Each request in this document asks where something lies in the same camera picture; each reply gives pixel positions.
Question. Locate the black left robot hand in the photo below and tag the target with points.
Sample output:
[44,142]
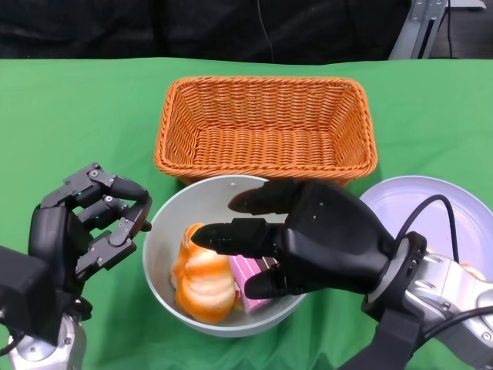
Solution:
[54,246]

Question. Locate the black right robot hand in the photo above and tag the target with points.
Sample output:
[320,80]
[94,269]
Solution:
[331,239]

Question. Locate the pale green bowl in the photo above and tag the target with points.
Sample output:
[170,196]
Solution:
[173,216]

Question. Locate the oblong orange striped bread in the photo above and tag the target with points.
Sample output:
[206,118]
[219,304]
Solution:
[204,281]

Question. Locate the round orange striped bread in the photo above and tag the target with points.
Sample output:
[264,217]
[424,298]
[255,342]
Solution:
[475,273]

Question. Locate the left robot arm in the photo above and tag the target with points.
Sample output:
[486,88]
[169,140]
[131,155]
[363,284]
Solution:
[23,293]

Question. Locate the brown chocolate cake slice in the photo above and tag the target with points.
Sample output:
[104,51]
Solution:
[269,264]

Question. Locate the magenta striped cake slice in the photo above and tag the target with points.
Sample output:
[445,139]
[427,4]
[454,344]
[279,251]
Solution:
[246,275]

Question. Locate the orange wicker basket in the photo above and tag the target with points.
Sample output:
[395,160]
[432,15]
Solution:
[265,150]

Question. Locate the lavender plate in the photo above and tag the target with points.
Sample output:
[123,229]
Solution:
[473,216]

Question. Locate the green tablecloth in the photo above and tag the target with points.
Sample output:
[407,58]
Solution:
[77,115]

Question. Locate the grey metal stand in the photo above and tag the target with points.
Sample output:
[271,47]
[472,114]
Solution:
[408,34]

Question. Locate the black backdrop cloth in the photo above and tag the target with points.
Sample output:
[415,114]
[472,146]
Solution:
[115,31]

